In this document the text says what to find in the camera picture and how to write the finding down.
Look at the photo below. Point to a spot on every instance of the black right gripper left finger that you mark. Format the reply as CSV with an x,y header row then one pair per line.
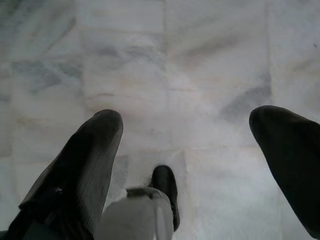
x,y
67,180

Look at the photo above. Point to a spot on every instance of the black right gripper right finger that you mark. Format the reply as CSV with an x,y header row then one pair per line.
x,y
295,162

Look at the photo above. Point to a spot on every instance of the black robot right foot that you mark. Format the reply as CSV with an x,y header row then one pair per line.
x,y
165,180

